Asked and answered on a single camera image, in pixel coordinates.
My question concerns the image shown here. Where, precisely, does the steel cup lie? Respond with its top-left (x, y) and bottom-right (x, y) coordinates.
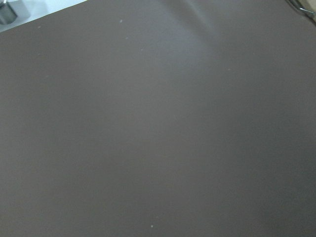
top-left (0, 0), bottom-right (17, 25)

